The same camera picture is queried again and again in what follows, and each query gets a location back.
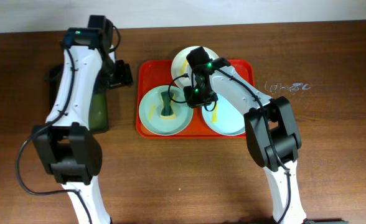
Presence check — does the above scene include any yellow green sponge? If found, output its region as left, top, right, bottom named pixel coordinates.
left=160, top=91, right=176, bottom=119

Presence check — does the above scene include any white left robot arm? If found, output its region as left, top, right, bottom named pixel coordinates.
left=31, top=27, right=133, bottom=223

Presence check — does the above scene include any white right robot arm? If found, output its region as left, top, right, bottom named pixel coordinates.
left=184, top=47, right=307, bottom=224

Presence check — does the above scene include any red plastic tray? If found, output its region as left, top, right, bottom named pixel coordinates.
left=137, top=59, right=255, bottom=139

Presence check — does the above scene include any dark green tray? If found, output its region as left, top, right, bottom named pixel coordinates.
left=47, top=63, right=110, bottom=134

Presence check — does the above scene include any light blue plate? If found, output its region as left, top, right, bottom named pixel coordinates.
left=201, top=95, right=245, bottom=136

